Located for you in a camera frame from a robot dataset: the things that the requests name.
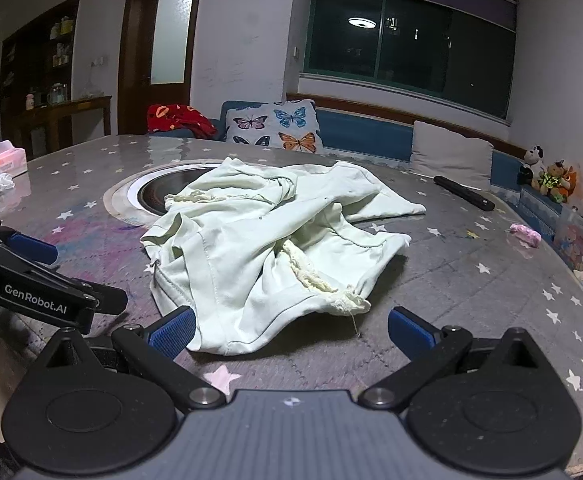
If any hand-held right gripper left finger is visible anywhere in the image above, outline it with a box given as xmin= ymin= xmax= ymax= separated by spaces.
xmin=32 ymin=306 xmax=226 ymax=411

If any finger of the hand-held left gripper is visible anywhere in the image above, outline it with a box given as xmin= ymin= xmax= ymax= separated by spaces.
xmin=0 ymin=212 xmax=59 ymax=267
xmin=82 ymin=283 xmax=129 ymax=314

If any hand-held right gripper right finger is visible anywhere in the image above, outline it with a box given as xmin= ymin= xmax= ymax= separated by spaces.
xmin=359 ymin=306 xmax=552 ymax=411

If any light green garment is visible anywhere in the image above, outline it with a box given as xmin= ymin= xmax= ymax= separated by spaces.
xmin=140 ymin=156 xmax=427 ymax=356

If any grey star-printed tablecloth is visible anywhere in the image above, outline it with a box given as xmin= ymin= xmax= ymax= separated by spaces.
xmin=0 ymin=134 xmax=583 ymax=480

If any pink tissue pack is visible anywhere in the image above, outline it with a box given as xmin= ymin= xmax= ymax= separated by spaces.
xmin=0 ymin=141 xmax=27 ymax=177

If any round built-in hotplate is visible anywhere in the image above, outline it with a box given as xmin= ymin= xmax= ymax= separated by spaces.
xmin=104 ymin=160 xmax=232 ymax=227

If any black remote control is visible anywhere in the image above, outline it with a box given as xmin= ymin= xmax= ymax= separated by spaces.
xmin=433 ymin=175 xmax=495 ymax=212

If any wooden side table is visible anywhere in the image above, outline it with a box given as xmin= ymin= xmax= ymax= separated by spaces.
xmin=14 ymin=95 xmax=113 ymax=161

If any beige pillow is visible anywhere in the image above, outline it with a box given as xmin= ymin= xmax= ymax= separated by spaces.
xmin=410 ymin=121 xmax=495 ymax=192

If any dark wooden shelf cabinet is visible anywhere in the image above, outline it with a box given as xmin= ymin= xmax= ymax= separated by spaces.
xmin=0 ymin=0 xmax=81 ymax=158

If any clear storage box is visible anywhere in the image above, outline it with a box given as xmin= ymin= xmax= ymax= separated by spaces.
xmin=551 ymin=205 xmax=583 ymax=286

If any red printed blanket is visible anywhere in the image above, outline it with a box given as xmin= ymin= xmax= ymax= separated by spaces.
xmin=146 ymin=104 xmax=218 ymax=140

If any blue sofa bench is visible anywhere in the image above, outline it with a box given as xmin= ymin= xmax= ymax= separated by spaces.
xmin=146 ymin=100 xmax=565 ymax=241

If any black and white plush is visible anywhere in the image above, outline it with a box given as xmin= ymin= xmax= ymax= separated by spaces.
xmin=517 ymin=144 xmax=546 ymax=186

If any dark wooden door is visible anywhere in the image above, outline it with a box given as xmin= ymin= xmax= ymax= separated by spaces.
xmin=116 ymin=0 xmax=207 ymax=136

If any orange plush toy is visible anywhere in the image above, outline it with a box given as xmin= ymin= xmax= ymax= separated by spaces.
xmin=560 ymin=165 xmax=579 ymax=203

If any butterfly print pillow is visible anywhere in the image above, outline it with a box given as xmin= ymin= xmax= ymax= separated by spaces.
xmin=224 ymin=100 xmax=325 ymax=154

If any large dark window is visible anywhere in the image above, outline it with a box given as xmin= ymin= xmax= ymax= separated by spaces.
xmin=304 ymin=0 xmax=517 ymax=123

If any pink hair tie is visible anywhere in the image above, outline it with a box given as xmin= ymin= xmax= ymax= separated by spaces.
xmin=509 ymin=224 xmax=542 ymax=249

